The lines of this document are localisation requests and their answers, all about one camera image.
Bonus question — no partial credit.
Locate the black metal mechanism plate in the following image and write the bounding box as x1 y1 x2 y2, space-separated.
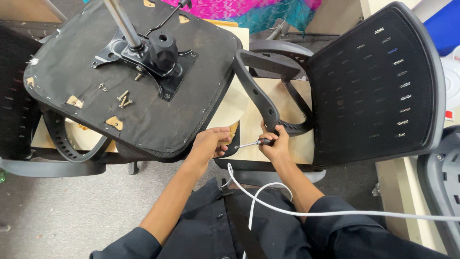
90 29 199 102

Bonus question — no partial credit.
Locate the chrome gas lift cylinder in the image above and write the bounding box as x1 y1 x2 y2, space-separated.
103 0 144 51

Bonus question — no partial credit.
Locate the pink teal patterned cloth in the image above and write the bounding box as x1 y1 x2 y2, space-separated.
161 0 322 35

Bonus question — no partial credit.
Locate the person's left hand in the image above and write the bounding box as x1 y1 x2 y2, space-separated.
189 126 234 165

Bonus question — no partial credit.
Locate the black upturned chair seat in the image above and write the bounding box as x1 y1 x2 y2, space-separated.
23 0 243 163

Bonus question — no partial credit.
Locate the black adjustment lever rod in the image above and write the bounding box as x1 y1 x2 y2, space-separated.
144 0 193 37

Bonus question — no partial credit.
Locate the grey black plastic armrest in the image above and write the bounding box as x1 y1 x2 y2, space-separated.
40 104 112 163
233 40 315 137

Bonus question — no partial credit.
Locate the black handled screwdriver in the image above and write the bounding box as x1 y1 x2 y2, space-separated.
234 138 276 149

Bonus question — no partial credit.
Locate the white round object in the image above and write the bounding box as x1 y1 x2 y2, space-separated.
440 45 460 113

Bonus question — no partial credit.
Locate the black tension knob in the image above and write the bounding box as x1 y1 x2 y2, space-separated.
149 30 179 73

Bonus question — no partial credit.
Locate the grey metal stand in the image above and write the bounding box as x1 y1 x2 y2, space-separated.
265 20 307 41

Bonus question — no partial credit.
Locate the person's right hand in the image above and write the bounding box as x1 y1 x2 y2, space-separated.
258 121 291 163

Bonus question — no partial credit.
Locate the white cable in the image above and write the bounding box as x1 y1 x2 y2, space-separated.
220 163 460 259

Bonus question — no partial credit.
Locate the person's dark clothing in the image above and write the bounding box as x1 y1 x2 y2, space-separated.
89 177 451 259

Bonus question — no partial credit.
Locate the blue plastic container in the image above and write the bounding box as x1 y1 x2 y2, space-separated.
423 0 460 57

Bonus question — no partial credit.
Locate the grey plastic chair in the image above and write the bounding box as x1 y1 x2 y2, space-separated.
416 125 460 257

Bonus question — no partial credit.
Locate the grey curved chair frame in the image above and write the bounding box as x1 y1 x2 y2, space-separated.
215 158 327 187

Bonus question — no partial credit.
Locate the beige round board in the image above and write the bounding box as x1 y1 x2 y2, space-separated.
207 86 249 131

